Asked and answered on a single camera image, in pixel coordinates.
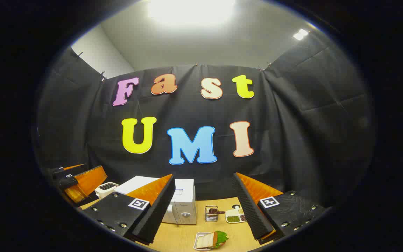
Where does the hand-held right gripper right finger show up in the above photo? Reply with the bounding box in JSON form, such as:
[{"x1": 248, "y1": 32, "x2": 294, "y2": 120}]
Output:
[{"x1": 232, "y1": 172, "x2": 328, "y2": 245}]

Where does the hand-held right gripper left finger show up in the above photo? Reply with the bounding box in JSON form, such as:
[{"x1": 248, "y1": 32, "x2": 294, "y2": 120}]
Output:
[{"x1": 83, "y1": 174, "x2": 176, "y2": 245}]

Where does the white microwave oven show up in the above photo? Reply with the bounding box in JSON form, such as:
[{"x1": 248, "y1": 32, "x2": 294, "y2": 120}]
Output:
[{"x1": 114, "y1": 176, "x2": 198, "y2": 225}]

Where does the sandwich with lettuce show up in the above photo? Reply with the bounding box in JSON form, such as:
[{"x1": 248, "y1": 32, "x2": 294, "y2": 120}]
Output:
[{"x1": 196, "y1": 230, "x2": 229, "y2": 250}]

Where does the white toaster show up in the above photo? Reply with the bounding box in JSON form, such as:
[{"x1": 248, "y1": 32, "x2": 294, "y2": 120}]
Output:
[{"x1": 95, "y1": 182, "x2": 120, "y2": 199}]

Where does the white divided plate with beans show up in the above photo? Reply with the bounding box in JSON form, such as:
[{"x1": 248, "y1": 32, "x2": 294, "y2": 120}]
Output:
[{"x1": 225, "y1": 205, "x2": 247, "y2": 224}]

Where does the white rectangular dish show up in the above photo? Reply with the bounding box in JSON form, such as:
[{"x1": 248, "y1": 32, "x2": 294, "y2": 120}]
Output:
[{"x1": 193, "y1": 232, "x2": 219, "y2": 251}]

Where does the black backdrop cloth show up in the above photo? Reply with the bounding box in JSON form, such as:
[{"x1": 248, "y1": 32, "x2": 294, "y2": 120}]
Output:
[{"x1": 35, "y1": 31, "x2": 375, "y2": 210}]

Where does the small ceiling light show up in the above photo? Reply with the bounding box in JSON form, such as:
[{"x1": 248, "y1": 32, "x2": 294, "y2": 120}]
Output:
[{"x1": 292, "y1": 29, "x2": 309, "y2": 41}]

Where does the long ceiling light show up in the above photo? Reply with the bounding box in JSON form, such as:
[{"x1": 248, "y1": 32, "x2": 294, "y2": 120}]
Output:
[{"x1": 148, "y1": 0, "x2": 237, "y2": 26}]

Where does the wire mesh basket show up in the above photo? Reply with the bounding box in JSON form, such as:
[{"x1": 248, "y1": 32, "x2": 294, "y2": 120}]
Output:
[{"x1": 205, "y1": 205, "x2": 219, "y2": 222}]

